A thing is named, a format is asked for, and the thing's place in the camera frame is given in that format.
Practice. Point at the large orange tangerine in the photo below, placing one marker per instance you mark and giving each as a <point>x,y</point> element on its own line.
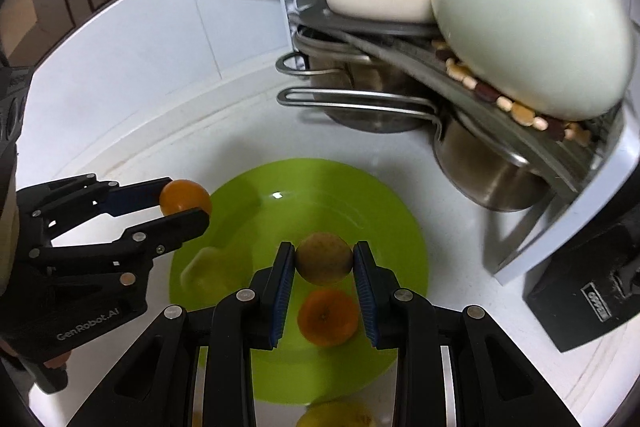
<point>327,319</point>

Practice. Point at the yellow-green guava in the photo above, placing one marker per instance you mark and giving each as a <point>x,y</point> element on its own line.
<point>335,414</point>

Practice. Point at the white pot rack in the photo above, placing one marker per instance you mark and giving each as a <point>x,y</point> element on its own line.
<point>575,217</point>

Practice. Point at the person's left hand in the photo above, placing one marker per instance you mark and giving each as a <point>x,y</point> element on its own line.
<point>56,361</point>

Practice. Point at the black box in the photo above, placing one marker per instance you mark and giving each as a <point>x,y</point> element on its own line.
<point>575,292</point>

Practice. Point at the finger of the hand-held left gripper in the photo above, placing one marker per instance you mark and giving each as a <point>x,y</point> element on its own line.
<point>130,202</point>
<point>180,224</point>

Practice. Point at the white round ceramic pot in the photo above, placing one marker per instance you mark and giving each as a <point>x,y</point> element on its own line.
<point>530,22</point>

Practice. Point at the wooden bead trivet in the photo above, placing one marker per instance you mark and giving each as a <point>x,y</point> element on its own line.
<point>520,112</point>

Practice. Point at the brown kiwi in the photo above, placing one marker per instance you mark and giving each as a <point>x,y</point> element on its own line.
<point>322,259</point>

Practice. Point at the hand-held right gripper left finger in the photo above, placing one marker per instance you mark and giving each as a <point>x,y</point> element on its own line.
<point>282,292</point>

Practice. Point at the small orange tangerine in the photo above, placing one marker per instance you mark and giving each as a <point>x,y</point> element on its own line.
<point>185,198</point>

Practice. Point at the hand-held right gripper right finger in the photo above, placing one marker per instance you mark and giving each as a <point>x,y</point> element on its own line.
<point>365,297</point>

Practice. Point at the pale green fruit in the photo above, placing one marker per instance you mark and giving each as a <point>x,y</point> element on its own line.
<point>205,267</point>

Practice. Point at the green plate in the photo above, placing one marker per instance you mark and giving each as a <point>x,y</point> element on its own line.
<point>260,217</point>

